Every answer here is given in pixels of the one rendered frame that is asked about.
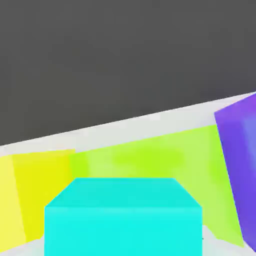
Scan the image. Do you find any small cyan cube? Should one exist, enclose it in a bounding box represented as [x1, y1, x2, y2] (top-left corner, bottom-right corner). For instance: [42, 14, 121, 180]
[44, 177, 203, 256]

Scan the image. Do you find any large yellow box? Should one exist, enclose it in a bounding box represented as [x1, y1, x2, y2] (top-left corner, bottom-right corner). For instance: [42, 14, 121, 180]
[0, 148, 76, 253]

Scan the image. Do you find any large purple box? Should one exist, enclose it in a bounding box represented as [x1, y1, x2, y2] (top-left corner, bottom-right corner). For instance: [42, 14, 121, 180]
[213, 93, 256, 253]

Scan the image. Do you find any large lime green box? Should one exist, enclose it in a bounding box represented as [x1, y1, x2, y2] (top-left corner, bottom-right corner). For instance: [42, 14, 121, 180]
[67, 124, 245, 248]

